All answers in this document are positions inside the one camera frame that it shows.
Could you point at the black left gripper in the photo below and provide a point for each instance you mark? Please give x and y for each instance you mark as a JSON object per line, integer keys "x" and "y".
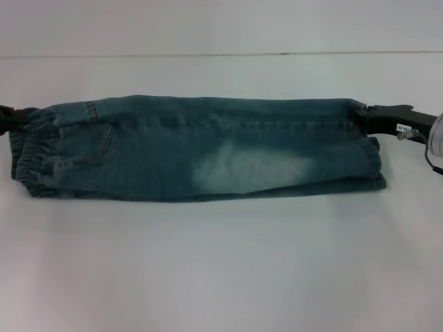
{"x": 3, "y": 117}

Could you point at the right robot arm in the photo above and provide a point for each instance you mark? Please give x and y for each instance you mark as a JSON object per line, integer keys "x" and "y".
{"x": 436, "y": 133}

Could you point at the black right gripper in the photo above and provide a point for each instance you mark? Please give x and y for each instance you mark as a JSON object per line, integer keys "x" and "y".
{"x": 401, "y": 122}

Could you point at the blue denim shorts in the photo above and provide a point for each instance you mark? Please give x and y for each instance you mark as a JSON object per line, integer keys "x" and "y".
{"x": 207, "y": 162}

